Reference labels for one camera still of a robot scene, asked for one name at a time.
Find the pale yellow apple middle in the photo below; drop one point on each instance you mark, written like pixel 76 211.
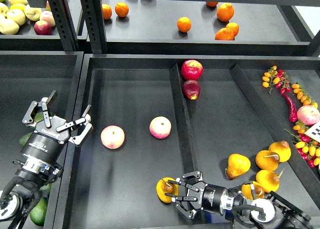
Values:
pixel 17 16

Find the pale yellow apple with stem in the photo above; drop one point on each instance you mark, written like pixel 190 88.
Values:
pixel 32 13

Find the black left tray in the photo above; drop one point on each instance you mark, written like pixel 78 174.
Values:
pixel 27 76

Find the green avocado bottom left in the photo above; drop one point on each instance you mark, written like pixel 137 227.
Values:
pixel 38 213

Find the orange cherry tomato vine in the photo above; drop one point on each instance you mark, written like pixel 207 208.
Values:
pixel 303 96

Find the green avocado middle left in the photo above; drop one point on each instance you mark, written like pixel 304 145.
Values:
pixel 23 140

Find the red apple on left shelf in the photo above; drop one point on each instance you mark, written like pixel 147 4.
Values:
pixel 43 28

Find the black white marker card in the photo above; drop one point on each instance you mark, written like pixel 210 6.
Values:
pixel 314 132

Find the cherry tomato bunch lower right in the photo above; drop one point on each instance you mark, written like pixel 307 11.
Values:
pixel 308 148

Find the cherry tomato bunch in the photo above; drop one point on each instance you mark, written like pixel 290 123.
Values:
pixel 308 148
pixel 276 78

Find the orange on shelf centre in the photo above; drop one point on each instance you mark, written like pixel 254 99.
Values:
pixel 184 24

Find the yellow lemon on shelf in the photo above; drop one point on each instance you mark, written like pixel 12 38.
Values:
pixel 19 6

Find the red chili pepper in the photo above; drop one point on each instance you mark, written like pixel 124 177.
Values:
pixel 292 110

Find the pink apple centre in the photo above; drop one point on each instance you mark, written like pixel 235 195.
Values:
pixel 160 127

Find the pale peach on left shelf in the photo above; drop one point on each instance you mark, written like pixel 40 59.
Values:
pixel 47 16

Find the pink apple left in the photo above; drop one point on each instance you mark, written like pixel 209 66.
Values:
pixel 112 137

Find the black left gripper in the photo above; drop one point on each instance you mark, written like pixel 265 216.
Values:
pixel 50 134

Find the bright red apple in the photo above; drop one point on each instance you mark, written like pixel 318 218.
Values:
pixel 192 70

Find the orange on shelf left edge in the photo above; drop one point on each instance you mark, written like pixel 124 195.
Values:
pixel 106 11

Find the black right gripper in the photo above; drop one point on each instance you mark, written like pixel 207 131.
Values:
pixel 213 199

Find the dark red apple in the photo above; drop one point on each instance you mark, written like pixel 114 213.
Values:
pixel 191 89

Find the yellow pear leftmost of pile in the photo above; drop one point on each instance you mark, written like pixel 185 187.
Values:
pixel 237 165

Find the pink peach right tray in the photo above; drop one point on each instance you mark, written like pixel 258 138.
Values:
pixel 308 114

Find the black perforated shelf post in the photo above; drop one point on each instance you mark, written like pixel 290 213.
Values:
pixel 93 15

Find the black middle divided tray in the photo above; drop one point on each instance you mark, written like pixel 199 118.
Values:
pixel 116 188

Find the green avocado top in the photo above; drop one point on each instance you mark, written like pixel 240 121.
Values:
pixel 38 118

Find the pale yellow apple front left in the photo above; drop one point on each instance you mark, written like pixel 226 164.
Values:
pixel 8 27

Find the cherry tomato bunch top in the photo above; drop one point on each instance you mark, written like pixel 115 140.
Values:
pixel 276 78

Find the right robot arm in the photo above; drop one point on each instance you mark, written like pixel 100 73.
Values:
pixel 191 194

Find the pink apple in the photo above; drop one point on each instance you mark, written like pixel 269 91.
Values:
pixel 160 127
pixel 112 137

